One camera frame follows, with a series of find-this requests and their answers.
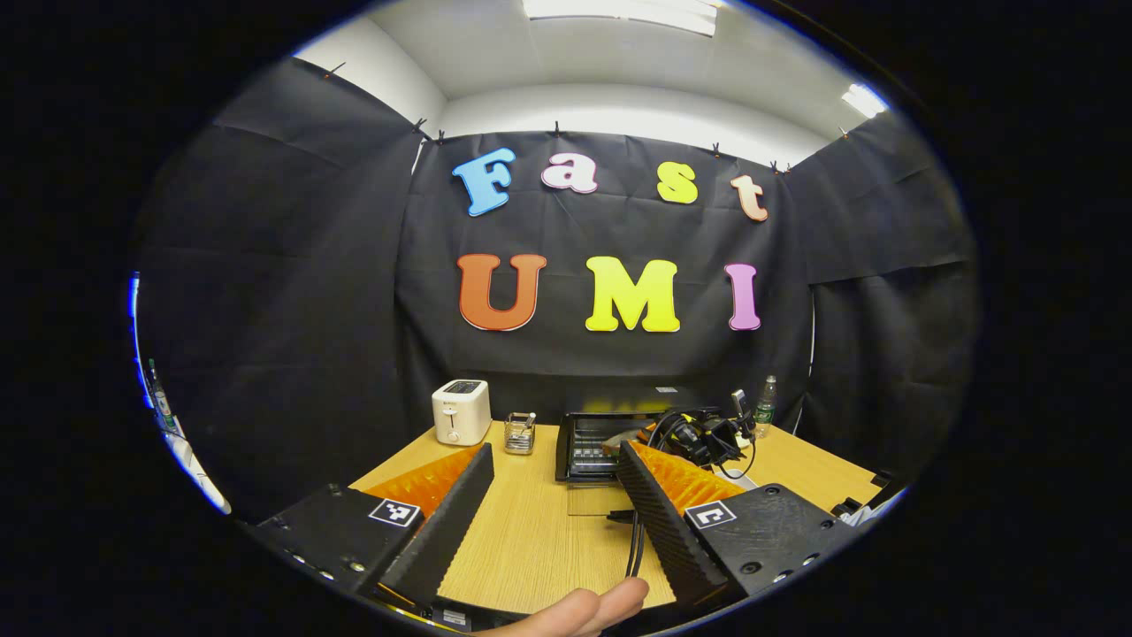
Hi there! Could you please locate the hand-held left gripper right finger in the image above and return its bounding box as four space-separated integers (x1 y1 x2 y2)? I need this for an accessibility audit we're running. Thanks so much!
615 440 863 607

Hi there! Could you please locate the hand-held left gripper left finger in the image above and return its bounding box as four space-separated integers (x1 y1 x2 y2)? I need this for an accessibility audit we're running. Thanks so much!
239 442 496 607

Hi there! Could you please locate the black electric oven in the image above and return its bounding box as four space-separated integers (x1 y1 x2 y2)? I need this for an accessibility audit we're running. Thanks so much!
555 385 739 518

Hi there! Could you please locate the clear plastic water bottle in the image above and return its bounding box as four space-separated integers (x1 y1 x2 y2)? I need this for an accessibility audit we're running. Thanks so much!
753 375 779 439

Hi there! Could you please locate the white toaster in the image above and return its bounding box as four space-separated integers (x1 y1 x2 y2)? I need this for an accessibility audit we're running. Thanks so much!
432 380 493 447

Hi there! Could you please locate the metal mesh holder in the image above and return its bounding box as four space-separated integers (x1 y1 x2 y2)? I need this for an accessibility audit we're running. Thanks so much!
504 412 538 456

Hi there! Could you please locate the black backdrop cloth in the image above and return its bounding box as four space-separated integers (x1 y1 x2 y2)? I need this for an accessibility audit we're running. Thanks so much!
133 58 978 523

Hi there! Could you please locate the green glass bottle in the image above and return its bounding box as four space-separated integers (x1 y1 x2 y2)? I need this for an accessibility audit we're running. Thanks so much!
146 357 176 434

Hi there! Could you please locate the small ceiling light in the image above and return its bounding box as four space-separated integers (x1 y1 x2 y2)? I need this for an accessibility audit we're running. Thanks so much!
840 84 890 119

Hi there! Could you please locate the long ceiling light panel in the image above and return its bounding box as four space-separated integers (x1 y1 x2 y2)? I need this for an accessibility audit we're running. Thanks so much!
522 0 719 36

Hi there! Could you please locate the black cable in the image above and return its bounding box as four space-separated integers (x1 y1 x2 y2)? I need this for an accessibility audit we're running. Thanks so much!
607 508 646 580

